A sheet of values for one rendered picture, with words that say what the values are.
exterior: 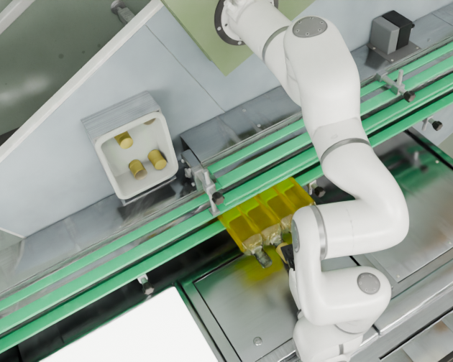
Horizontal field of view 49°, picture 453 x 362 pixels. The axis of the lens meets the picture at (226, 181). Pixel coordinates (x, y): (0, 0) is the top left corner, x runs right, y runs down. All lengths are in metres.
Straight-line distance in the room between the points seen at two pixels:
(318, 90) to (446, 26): 0.98
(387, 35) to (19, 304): 1.21
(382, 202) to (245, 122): 0.66
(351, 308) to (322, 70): 0.37
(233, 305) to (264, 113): 0.52
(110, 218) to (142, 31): 0.49
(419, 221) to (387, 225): 0.79
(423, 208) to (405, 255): 0.18
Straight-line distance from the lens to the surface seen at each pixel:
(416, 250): 1.50
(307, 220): 0.75
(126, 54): 1.15
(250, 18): 1.05
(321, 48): 0.83
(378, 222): 0.77
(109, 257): 1.30
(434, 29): 1.70
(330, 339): 0.96
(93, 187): 1.35
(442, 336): 1.41
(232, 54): 1.18
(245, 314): 1.34
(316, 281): 0.77
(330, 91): 0.77
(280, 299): 1.35
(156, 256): 1.35
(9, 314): 1.33
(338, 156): 0.78
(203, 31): 1.11
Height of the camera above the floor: 1.68
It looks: 36 degrees down
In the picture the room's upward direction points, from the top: 142 degrees clockwise
